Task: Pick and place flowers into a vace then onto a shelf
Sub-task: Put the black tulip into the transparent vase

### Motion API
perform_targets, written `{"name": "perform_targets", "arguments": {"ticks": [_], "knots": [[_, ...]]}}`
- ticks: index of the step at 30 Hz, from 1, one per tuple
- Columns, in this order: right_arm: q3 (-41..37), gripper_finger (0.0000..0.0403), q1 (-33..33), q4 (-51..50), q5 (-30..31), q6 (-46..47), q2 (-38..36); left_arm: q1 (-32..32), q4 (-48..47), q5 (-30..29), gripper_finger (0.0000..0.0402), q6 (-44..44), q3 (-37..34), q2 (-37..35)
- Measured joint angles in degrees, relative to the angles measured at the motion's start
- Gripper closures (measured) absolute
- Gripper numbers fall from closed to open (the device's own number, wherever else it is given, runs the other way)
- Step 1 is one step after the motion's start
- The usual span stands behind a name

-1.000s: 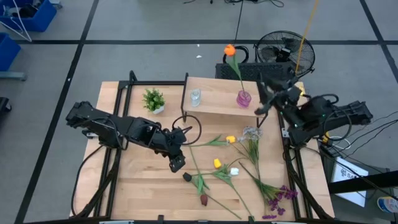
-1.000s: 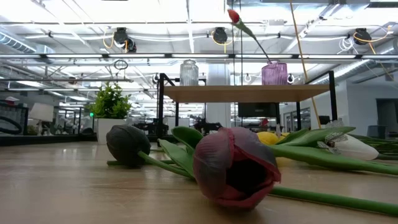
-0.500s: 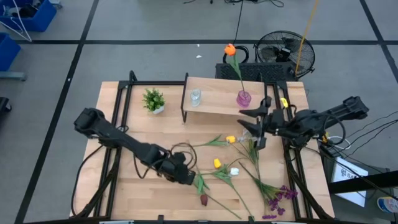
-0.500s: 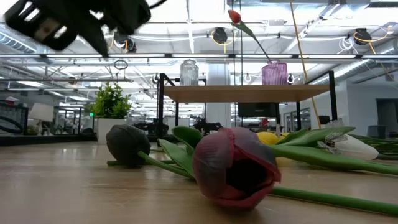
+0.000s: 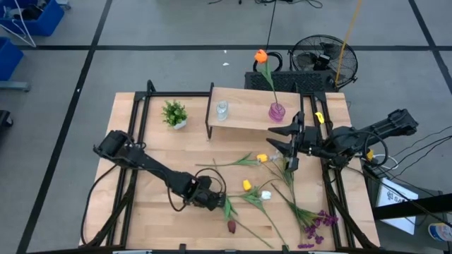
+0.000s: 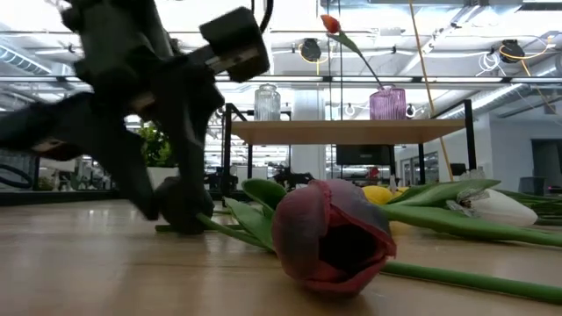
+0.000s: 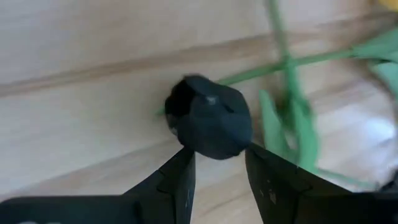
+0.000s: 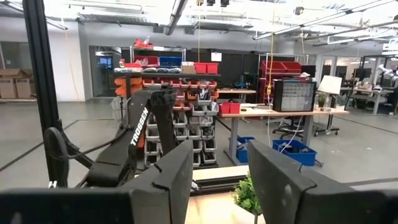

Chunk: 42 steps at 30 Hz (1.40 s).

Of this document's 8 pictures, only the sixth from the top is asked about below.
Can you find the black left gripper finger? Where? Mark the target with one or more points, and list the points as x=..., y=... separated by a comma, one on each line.
x=131, y=171
x=193, y=202

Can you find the dark red tulip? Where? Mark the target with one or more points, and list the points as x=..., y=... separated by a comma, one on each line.
x=307, y=237

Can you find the clear ribbed glass vase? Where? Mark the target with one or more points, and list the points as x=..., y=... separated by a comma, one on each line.
x=268, y=103

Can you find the orange red tulip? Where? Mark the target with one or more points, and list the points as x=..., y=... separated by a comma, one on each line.
x=330, y=24

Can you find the white blossom flower spray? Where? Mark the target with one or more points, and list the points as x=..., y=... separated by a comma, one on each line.
x=549, y=206

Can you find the black lab robot arm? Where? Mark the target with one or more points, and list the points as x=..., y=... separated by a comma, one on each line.
x=292, y=179

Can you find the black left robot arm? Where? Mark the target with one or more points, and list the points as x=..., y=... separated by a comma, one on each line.
x=114, y=26

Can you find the wooden shelf with black legs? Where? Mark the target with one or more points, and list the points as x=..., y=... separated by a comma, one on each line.
x=347, y=131

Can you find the green plant in white pot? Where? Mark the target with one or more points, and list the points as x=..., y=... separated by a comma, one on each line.
x=156, y=147

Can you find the white cube box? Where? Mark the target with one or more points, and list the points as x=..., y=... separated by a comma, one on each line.
x=59, y=166

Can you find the purple ribbed glass vase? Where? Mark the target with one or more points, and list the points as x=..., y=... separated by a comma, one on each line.
x=388, y=103

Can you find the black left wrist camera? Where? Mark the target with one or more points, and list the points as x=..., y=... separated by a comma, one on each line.
x=235, y=44

